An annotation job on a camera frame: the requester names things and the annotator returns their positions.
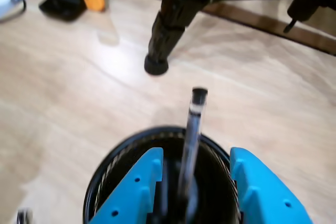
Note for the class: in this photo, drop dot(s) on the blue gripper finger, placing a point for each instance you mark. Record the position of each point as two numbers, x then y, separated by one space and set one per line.
265 195
131 190

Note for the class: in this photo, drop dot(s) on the black tripod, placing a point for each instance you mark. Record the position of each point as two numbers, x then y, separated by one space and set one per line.
168 37

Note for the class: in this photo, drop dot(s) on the black mesh pen holder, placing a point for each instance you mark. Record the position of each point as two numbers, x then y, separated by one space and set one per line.
172 153

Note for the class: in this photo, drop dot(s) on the clear stick pen black grip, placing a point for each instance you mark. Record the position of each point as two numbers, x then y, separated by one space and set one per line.
194 119

